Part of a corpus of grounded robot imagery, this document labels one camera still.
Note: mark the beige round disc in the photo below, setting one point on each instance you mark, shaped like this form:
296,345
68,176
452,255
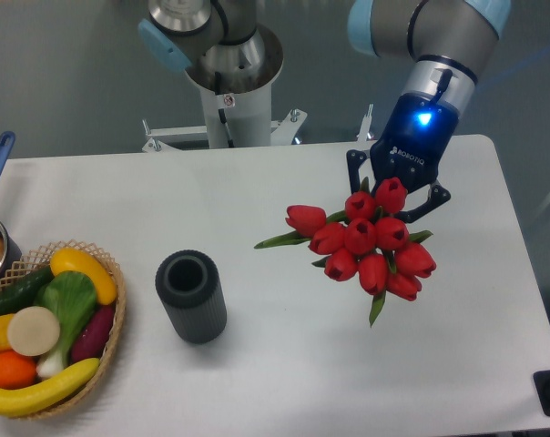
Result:
33,331

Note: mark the dark grey ribbed vase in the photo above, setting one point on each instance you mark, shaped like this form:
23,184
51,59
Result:
188,285

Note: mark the woven wicker basket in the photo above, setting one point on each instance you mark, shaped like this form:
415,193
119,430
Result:
38,258

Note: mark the red tulip bouquet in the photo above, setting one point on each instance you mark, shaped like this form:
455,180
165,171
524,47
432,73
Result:
368,240

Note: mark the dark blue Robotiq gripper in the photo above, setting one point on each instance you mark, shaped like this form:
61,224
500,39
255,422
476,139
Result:
410,148

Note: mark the green bok choy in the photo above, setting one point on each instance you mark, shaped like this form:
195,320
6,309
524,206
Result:
72,298

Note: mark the dark green cucumber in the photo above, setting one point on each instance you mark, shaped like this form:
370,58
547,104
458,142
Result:
22,293

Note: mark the yellow banana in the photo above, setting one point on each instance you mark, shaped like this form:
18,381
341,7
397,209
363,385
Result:
45,394

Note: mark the purple sweet potato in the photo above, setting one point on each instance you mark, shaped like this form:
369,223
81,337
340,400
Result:
92,340

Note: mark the orange fruit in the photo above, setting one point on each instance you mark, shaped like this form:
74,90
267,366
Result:
16,371

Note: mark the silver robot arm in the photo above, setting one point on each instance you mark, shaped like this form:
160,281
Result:
450,42

